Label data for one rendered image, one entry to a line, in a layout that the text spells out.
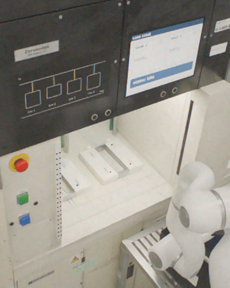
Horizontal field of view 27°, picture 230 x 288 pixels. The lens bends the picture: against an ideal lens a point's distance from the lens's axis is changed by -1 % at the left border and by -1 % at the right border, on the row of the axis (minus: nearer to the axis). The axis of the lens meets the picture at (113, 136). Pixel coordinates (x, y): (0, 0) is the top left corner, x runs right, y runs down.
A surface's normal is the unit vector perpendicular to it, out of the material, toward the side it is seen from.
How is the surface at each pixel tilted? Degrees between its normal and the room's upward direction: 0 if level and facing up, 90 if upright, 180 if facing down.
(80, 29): 90
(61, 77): 90
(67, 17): 90
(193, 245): 49
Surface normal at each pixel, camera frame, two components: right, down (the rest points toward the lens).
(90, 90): 0.54, 0.55
